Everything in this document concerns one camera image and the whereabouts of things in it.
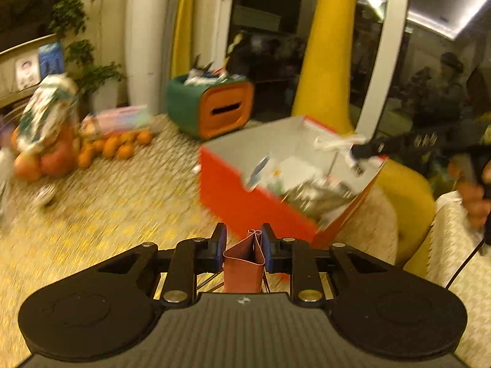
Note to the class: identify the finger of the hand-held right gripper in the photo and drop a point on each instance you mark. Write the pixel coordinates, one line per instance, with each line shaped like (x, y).
(391, 145)

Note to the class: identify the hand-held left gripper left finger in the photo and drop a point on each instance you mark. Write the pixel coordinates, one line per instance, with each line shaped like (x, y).
(219, 245)

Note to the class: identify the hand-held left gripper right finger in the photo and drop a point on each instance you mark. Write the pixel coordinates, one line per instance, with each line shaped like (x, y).
(268, 246)

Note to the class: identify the red pouch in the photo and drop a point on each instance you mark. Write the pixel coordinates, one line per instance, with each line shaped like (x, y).
(243, 274)

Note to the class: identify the orange and white cardboard box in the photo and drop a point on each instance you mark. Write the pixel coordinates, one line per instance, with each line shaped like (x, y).
(226, 188)

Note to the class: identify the person's right hand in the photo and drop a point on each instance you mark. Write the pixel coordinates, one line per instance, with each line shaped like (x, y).
(475, 205)

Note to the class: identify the silver foil bag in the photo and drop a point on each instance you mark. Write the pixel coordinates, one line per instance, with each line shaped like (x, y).
(316, 197)

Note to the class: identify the white and blue printed packet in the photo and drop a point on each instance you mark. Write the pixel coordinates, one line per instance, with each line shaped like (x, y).
(256, 172)

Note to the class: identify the white paper sheet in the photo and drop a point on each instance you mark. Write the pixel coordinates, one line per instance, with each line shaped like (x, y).
(297, 166)

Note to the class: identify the cream patterned cloth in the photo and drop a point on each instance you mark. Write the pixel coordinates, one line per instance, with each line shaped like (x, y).
(460, 245)

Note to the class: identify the yellow chair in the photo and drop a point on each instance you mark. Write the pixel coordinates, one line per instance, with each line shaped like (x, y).
(326, 65)

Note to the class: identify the green and orange desk organizer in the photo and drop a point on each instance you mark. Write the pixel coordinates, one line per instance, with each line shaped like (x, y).
(207, 107)

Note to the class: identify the pile of tangerines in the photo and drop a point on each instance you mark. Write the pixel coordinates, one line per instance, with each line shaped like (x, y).
(111, 147)

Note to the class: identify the black calligraphy brush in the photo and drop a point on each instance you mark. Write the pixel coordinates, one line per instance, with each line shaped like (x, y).
(236, 48)

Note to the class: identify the potted green plant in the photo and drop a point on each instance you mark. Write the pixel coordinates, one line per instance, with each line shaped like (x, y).
(90, 73)

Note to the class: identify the green and white printed bag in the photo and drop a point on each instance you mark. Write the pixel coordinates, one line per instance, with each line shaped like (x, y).
(46, 115)

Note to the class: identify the white curtain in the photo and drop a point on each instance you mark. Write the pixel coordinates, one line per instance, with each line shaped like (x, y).
(147, 38)

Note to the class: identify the narrow yellow curtain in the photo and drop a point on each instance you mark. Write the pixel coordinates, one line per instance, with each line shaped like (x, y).
(183, 23)

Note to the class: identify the blue framed picture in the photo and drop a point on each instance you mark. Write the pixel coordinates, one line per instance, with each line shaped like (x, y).
(51, 59)

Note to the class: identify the wooden cabinet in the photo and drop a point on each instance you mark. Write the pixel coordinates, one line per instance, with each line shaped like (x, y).
(9, 69)

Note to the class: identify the white window frame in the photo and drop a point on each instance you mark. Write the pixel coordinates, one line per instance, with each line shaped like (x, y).
(381, 57)

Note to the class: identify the portrait photo frame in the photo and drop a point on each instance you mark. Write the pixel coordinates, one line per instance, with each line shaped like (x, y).
(27, 72)

